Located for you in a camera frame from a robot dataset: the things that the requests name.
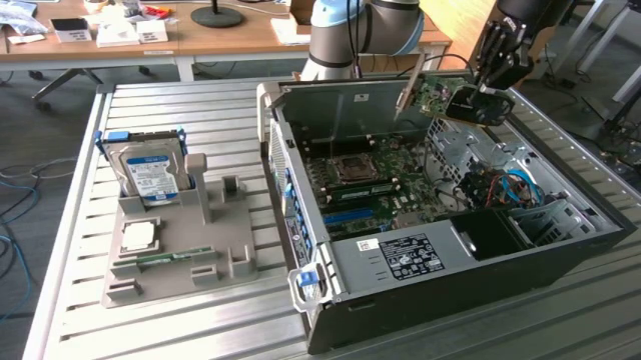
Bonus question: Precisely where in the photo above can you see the black floor cable bundle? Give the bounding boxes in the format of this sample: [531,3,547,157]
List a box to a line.
[579,93,641,173]

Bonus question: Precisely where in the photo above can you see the black plastic bracket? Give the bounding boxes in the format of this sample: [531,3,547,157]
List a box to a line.
[458,170,502,209]

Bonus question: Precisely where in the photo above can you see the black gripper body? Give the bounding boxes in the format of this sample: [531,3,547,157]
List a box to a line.
[494,0,573,43]

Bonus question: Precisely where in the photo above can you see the black plastic shroud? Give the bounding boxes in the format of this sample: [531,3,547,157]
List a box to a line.
[447,208,537,263]

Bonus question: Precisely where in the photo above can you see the white box black lid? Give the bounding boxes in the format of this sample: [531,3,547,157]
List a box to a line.
[49,17,95,44]

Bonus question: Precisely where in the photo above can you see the black round stand base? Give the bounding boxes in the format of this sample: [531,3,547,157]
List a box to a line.
[189,0,247,29]

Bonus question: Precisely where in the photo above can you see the metal CPU socket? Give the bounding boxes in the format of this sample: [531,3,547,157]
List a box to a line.
[327,153,375,185]

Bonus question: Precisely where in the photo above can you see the green black graphics card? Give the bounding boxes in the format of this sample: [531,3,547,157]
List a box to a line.
[392,46,517,129]

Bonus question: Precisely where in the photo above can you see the silver CPU chip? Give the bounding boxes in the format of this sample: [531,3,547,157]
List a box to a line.
[119,220,157,253]

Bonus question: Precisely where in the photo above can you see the clear plastic bag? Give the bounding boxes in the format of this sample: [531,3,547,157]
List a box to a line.
[0,14,49,37]

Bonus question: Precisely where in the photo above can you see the grey parts rack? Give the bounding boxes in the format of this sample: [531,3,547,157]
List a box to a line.
[99,151,261,311]

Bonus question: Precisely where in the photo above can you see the blue expansion slot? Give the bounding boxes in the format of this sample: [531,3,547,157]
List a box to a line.
[322,208,375,228]

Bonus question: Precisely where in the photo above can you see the black grey PC case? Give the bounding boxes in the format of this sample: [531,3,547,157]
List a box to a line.
[253,73,638,356]

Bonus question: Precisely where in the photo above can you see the white table frame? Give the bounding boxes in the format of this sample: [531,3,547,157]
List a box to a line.
[574,0,641,103]

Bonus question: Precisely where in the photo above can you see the blue white case handle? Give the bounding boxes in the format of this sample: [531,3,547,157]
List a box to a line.
[286,262,332,313]

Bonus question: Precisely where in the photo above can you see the wooden office desk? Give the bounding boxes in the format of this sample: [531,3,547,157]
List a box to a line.
[177,0,455,82]
[0,0,181,110]

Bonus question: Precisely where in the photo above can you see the orange wire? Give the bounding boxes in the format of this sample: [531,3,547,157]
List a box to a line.
[487,175,502,207]

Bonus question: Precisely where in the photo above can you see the brown cardboard box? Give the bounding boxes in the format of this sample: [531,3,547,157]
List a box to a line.
[290,0,315,26]

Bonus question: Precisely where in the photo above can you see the hard disk blue label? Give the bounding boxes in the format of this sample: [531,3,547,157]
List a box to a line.
[93,127,191,207]

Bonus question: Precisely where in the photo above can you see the small white labelled box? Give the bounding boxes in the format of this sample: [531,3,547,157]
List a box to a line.
[135,20,167,44]

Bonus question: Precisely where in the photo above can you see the wooden cabinet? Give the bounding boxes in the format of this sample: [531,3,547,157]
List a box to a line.
[416,0,575,88]

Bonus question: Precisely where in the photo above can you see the grey power supply unit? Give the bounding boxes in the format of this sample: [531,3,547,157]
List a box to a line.
[319,220,476,297]

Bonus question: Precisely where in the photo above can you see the grey drive tray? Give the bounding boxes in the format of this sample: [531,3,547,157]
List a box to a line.
[507,198,599,248]

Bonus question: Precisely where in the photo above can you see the green RAM stick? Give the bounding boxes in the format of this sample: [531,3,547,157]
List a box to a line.
[112,246,215,268]
[330,183,396,202]

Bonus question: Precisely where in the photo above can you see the blue floor cable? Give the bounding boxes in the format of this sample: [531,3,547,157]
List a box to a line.
[0,179,40,323]

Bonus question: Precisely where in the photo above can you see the green motherboard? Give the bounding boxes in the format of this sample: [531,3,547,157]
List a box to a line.
[298,133,455,243]

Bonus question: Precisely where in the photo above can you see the wide white box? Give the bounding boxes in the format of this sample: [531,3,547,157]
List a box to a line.
[93,18,141,49]

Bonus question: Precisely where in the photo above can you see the white paper sheet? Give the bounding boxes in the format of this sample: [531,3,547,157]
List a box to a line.
[269,16,312,46]

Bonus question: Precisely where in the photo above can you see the white paper tag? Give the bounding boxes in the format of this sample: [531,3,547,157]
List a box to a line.
[5,33,46,46]

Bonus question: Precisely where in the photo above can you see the metal drive cage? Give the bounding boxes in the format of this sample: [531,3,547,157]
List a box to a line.
[423,112,531,181]

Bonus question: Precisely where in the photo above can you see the blue SATA wire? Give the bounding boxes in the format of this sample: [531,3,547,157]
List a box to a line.
[499,169,546,208]

